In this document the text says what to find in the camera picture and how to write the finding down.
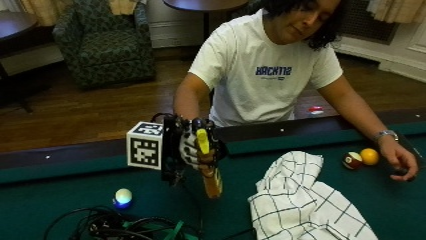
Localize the black billiard ball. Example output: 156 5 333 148
393 167 417 183

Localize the yellow and wooden brush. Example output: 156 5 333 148
195 127 224 200

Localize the yellow billiard ball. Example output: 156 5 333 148
360 147 381 167

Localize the white marker cube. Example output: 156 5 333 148
126 121 166 171

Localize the silver wristwatch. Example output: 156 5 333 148
372 129 401 143

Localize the maroon striped billiard ball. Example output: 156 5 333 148
341 151 365 171

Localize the blue striped billiard ball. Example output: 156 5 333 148
112 187 135 210

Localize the the person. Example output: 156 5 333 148
172 0 420 183

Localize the white checked cloth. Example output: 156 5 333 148
247 150 380 240

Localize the red striped billiard ball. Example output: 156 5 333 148
308 105 327 116

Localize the green patterned armchair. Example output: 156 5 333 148
51 0 158 90

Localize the radiator grille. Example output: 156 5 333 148
337 0 401 45

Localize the beige curtain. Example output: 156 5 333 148
19 0 140 27
367 0 426 25

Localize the dark wooden table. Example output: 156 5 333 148
0 11 60 114

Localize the green strap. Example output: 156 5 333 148
124 219 200 240

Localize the bundle of black cables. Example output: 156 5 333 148
43 205 204 240

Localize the round dark pedestal table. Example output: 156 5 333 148
162 0 251 42

